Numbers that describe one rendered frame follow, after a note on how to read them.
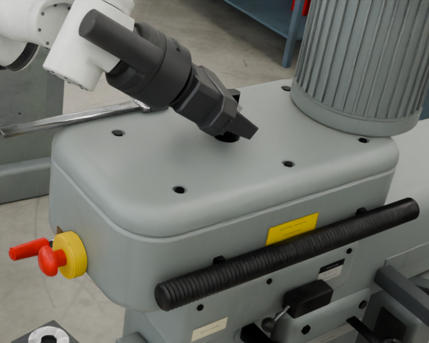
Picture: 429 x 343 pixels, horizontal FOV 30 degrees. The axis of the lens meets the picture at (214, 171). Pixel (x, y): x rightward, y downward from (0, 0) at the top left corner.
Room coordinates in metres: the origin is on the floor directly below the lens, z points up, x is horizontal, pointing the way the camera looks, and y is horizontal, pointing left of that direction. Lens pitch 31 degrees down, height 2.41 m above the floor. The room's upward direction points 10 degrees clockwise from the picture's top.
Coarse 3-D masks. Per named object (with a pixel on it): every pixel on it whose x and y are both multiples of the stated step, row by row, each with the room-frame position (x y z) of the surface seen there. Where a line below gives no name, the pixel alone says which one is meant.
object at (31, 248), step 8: (32, 240) 0.88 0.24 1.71; (40, 240) 0.88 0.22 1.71; (48, 240) 0.89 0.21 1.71; (16, 248) 0.85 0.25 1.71; (24, 248) 0.86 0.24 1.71; (32, 248) 0.86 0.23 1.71; (40, 248) 0.87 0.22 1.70; (16, 256) 0.85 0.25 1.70; (24, 256) 0.85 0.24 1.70; (32, 256) 0.86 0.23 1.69
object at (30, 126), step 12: (96, 108) 0.95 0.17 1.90; (108, 108) 0.95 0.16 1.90; (120, 108) 0.96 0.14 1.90; (132, 108) 0.97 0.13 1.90; (144, 108) 0.97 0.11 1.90; (36, 120) 0.89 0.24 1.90; (48, 120) 0.89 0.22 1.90; (60, 120) 0.90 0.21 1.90; (72, 120) 0.90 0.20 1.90; (84, 120) 0.92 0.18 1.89; (0, 132) 0.85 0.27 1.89; (12, 132) 0.85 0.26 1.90; (24, 132) 0.86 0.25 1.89
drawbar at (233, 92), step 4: (232, 88) 0.96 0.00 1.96; (232, 92) 0.95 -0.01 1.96; (236, 92) 0.95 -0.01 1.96; (232, 96) 0.94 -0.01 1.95; (236, 96) 0.94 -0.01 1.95; (236, 100) 0.94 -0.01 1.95; (228, 132) 0.94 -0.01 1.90; (220, 136) 0.94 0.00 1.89; (224, 136) 0.94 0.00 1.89; (228, 136) 0.94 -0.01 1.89; (220, 140) 0.94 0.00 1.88; (224, 140) 0.94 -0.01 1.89; (228, 140) 0.94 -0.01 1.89
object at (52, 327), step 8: (40, 328) 1.31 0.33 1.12; (48, 328) 1.32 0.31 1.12; (56, 328) 1.32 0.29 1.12; (24, 336) 1.29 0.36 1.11; (32, 336) 1.28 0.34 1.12; (40, 336) 1.29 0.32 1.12; (48, 336) 1.30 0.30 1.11; (56, 336) 1.30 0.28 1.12; (64, 336) 1.30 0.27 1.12; (72, 336) 1.32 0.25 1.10
